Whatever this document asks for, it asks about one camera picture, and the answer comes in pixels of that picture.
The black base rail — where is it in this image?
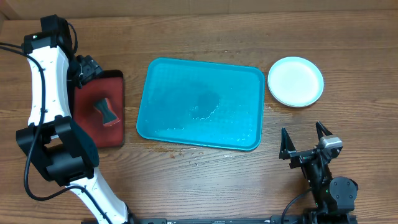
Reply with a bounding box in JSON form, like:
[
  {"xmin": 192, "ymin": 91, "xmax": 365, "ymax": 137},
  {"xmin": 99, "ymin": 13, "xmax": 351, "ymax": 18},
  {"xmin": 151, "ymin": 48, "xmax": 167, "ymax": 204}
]
[{"xmin": 81, "ymin": 214, "xmax": 358, "ymax": 224}]

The red green sponge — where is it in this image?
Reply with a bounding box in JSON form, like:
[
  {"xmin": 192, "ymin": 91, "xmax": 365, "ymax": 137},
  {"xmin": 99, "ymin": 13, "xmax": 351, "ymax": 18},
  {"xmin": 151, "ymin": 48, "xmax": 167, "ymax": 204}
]
[{"xmin": 94, "ymin": 98, "xmax": 120, "ymax": 127}]

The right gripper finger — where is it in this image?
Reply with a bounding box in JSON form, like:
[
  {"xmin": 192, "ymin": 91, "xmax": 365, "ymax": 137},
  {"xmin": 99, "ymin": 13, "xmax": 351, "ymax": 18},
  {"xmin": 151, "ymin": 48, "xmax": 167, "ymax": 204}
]
[
  {"xmin": 315, "ymin": 121, "xmax": 333, "ymax": 139},
  {"xmin": 279, "ymin": 128, "xmax": 296, "ymax": 159}
]

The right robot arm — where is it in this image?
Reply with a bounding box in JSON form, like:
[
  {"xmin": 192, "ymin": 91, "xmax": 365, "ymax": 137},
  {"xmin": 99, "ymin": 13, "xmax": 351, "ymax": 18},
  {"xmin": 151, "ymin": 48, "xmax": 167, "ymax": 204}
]
[{"xmin": 277, "ymin": 121, "xmax": 359, "ymax": 223}]

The light blue plate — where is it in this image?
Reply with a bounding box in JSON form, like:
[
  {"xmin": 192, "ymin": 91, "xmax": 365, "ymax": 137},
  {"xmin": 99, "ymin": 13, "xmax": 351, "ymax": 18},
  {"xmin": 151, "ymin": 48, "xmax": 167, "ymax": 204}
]
[{"xmin": 267, "ymin": 57, "xmax": 325, "ymax": 108}]

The yellow-green plate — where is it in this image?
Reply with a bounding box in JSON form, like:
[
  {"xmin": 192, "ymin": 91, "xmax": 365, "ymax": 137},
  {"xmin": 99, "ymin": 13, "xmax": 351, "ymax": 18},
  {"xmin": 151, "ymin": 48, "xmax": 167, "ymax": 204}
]
[{"xmin": 268, "ymin": 84, "xmax": 289, "ymax": 105}]

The dark red small tray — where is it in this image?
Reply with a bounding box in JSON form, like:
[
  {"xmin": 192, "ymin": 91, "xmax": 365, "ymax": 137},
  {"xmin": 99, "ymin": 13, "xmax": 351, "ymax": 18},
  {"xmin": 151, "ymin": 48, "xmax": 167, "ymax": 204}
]
[{"xmin": 73, "ymin": 70, "xmax": 124, "ymax": 148}]

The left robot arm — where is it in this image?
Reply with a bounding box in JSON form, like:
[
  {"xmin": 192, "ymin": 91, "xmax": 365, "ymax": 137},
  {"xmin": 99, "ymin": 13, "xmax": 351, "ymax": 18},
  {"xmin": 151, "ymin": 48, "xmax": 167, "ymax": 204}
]
[{"xmin": 16, "ymin": 15, "xmax": 135, "ymax": 223}]

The teal plastic tray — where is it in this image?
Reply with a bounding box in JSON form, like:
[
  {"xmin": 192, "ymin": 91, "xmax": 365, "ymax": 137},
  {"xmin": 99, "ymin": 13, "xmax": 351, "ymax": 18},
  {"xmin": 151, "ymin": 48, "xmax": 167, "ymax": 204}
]
[{"xmin": 136, "ymin": 58, "xmax": 265, "ymax": 151}]

